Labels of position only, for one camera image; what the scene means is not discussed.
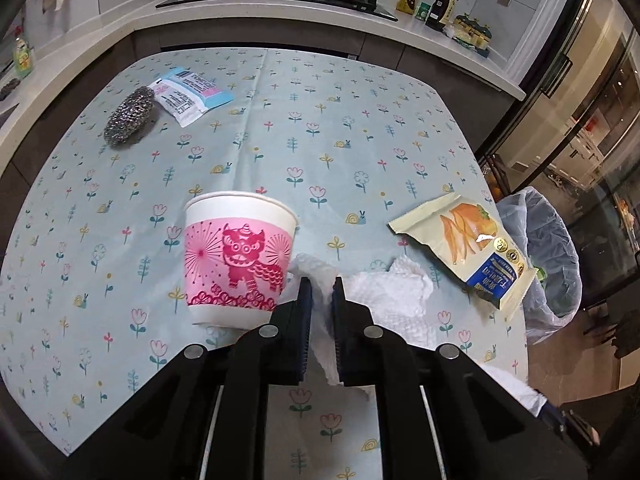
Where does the green dish soap bottle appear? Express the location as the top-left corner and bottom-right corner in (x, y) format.
(13, 26), (34, 79)

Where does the dark soy sauce bottle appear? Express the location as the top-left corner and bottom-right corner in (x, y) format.
(425, 0), (459, 32)

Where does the green lidded spice jar set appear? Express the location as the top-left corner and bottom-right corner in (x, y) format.
(445, 13), (492, 58)

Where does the dark scrubber on counter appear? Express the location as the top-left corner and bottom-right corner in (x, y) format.
(0, 78), (21, 101)

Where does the cream dried fruit snack bag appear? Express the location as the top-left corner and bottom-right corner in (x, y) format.
(388, 193), (536, 315)

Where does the trash bin with liner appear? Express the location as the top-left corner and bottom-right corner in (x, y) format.
(497, 186), (582, 344)

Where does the floral tablecloth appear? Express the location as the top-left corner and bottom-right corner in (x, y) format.
(1, 48), (527, 479)

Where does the small green jar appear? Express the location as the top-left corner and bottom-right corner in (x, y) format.
(414, 2), (431, 22)

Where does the glass sliding door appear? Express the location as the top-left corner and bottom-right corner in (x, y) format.
(483, 0), (639, 309)

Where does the white paper towel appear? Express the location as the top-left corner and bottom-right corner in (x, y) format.
(281, 254), (437, 386)

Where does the steel wool scrubber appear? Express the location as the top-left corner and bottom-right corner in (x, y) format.
(103, 86), (155, 146)

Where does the pink lion paper cup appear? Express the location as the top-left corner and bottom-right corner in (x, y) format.
(183, 191), (298, 330)

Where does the blue pink wipes packet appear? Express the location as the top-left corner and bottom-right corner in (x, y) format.
(148, 67), (233, 128)

